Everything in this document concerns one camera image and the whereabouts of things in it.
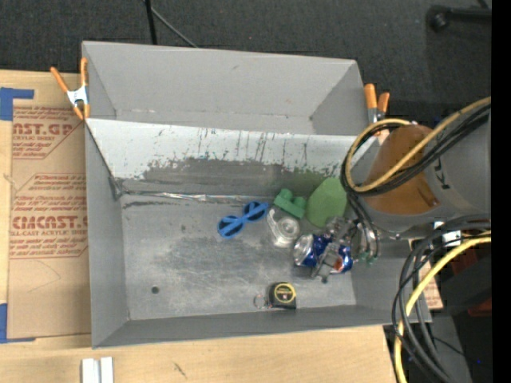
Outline green toy brick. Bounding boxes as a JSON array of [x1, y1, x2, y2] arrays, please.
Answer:
[[273, 188, 308, 219]]

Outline grey metal bin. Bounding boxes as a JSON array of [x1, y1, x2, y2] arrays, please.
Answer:
[[81, 41, 434, 349]]

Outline blue crushed drink can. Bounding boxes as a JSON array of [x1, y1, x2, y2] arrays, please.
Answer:
[[292, 232, 355, 276]]

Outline black cylinder on white bracket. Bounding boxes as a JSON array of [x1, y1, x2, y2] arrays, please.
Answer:
[[433, 220, 463, 245]]

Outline black and yellow tape measure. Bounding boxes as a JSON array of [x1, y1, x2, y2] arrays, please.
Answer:
[[252, 280, 299, 311]]

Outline brown cardboard board red print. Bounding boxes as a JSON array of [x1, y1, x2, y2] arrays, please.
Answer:
[[0, 69, 93, 345]]

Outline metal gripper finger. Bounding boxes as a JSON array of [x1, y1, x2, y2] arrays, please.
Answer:
[[312, 243, 342, 284], [325, 215, 355, 241]]

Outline clear glass jar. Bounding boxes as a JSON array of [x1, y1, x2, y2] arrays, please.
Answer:
[[266, 207, 301, 249]]

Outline blue sunglasses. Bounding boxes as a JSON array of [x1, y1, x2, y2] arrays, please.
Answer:
[[216, 199, 271, 239]]

